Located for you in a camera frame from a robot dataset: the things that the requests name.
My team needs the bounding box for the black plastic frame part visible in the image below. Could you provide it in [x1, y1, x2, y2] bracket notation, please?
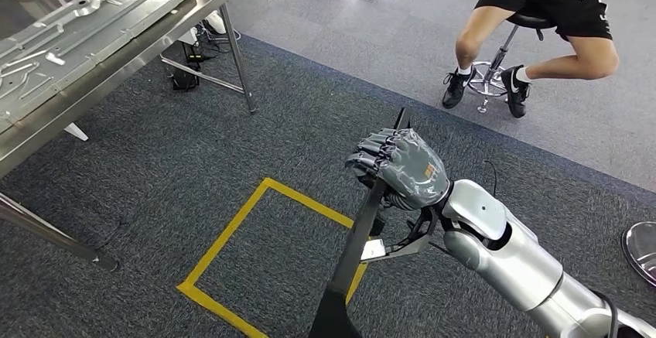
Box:
[307, 108, 412, 338]

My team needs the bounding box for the stamped sheet metal panel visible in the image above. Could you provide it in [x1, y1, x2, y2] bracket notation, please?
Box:
[0, 0, 193, 135]

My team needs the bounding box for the yellow floor tape square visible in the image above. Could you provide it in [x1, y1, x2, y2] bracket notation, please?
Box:
[176, 176, 370, 338]

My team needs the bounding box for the black floor cable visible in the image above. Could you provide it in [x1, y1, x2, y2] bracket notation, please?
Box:
[481, 159, 499, 198]

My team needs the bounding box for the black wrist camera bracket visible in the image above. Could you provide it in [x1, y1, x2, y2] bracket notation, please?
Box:
[360, 204, 442, 264]

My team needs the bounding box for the chrome stanchion post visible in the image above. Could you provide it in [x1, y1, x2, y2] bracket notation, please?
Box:
[620, 221, 656, 288]

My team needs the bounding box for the chrome swivel stool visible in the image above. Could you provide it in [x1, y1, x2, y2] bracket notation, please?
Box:
[466, 12, 557, 114]

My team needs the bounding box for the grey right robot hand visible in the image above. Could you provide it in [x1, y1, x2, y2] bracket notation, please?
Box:
[346, 128, 452, 212]

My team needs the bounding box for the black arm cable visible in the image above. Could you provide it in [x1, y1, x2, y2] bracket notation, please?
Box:
[589, 289, 621, 338]

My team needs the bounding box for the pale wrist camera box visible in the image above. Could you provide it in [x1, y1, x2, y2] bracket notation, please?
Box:
[360, 238, 386, 264]

